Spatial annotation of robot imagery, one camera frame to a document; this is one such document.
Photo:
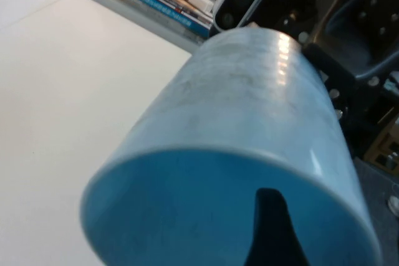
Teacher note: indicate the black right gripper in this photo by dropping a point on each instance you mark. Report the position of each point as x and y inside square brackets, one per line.
[280, 7]

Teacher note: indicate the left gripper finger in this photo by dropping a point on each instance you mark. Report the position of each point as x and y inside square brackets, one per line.
[271, 231]

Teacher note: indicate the blue plastic cup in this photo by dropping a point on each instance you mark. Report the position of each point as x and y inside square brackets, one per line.
[233, 91]

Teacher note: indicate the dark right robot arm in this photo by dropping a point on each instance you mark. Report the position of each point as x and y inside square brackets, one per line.
[368, 35]

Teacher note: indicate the wooden crate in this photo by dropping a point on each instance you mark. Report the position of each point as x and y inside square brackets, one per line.
[385, 144]

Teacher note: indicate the small white box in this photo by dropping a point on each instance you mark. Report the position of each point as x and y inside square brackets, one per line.
[202, 2]

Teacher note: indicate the blue book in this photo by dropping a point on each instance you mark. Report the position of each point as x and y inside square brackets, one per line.
[165, 9]

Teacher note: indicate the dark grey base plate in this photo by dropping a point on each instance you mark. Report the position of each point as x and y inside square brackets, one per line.
[377, 191]

